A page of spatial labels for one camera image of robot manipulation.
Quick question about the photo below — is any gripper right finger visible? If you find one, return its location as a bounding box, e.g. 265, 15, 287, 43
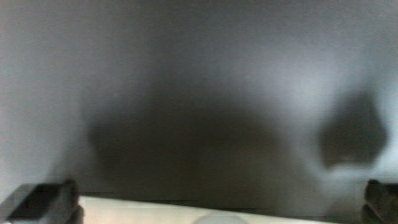
361, 179, 398, 224

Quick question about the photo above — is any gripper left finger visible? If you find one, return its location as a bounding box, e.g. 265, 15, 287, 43
0, 179, 84, 224

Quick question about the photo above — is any white cabinet body box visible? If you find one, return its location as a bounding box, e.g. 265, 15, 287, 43
81, 196, 335, 224

